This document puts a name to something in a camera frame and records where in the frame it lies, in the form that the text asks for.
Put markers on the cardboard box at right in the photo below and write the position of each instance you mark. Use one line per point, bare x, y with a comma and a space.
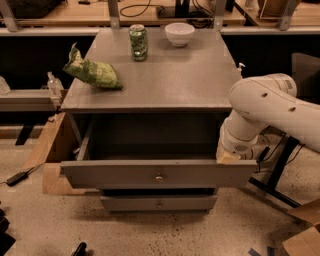
305, 243

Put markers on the clear plastic bottle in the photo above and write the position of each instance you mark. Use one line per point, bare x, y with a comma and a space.
54, 85

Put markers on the grey top drawer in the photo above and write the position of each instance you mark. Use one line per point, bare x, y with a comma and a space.
153, 151

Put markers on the black object at left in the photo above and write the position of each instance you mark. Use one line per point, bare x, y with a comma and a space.
6, 240

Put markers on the green soda can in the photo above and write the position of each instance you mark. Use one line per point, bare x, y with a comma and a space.
139, 42

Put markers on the white bowl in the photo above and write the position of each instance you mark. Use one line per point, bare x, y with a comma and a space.
179, 34

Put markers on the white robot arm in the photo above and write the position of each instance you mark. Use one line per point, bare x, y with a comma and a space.
260, 102

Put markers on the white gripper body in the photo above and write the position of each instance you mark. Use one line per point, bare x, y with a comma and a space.
235, 144

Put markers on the green chip bag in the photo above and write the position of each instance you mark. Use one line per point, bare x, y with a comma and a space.
98, 74

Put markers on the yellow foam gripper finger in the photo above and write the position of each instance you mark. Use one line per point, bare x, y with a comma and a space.
225, 157

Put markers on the white pump dispenser bottle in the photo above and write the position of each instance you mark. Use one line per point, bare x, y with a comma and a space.
241, 67

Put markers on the black object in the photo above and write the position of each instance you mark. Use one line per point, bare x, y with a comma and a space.
80, 250
6, 240

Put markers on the black object at bottom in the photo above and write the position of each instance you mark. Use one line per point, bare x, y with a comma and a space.
80, 250

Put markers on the black stand base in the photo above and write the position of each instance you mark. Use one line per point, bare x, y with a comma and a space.
270, 186

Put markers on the open cardboard box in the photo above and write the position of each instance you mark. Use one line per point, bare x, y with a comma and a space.
55, 144

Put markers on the grey drawer cabinet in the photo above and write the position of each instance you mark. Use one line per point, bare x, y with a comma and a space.
193, 79

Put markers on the black power adapter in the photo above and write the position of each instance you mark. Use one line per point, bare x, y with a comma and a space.
15, 179

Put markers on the grey drawer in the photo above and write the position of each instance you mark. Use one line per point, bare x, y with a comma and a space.
153, 151
158, 203

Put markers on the grey bottom drawer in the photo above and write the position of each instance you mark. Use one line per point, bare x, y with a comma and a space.
158, 203

